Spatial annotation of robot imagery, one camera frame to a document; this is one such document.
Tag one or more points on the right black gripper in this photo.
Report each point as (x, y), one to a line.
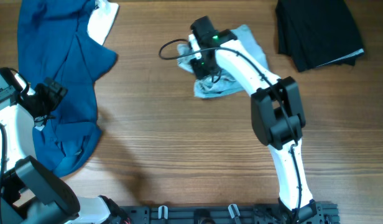
(203, 68)

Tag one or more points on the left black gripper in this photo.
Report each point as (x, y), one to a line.
(54, 99)

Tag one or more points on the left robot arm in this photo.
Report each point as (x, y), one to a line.
(29, 192)

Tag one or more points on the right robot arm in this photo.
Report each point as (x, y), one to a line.
(277, 115)

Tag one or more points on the dark blue shirt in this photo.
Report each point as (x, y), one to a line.
(53, 42)

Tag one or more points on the white garment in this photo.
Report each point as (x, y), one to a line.
(101, 20)

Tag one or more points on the folded black garment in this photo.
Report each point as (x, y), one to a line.
(315, 33)

